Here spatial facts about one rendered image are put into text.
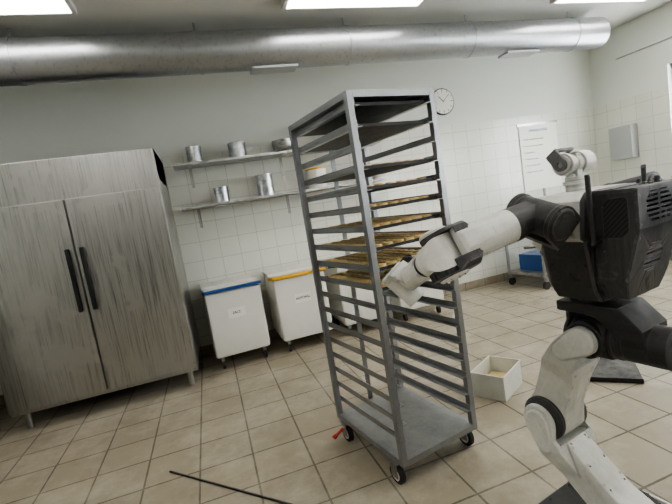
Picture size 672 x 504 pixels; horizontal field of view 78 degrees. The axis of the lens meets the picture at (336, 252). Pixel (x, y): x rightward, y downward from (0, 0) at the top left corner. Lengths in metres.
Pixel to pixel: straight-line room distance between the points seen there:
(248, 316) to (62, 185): 1.85
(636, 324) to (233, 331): 3.35
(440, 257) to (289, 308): 3.16
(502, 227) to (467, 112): 4.73
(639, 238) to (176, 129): 4.19
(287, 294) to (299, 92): 2.24
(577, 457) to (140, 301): 3.16
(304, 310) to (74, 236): 2.04
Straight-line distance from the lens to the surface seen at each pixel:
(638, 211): 1.23
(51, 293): 3.90
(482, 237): 1.06
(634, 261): 1.26
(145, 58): 3.81
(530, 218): 1.15
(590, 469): 1.66
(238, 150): 4.44
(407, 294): 1.27
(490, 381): 2.90
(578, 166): 1.39
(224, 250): 4.62
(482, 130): 5.86
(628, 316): 1.35
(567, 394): 1.56
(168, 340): 3.83
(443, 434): 2.34
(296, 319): 4.14
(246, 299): 4.03
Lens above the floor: 1.36
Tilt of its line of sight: 6 degrees down
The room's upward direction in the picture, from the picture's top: 9 degrees counter-clockwise
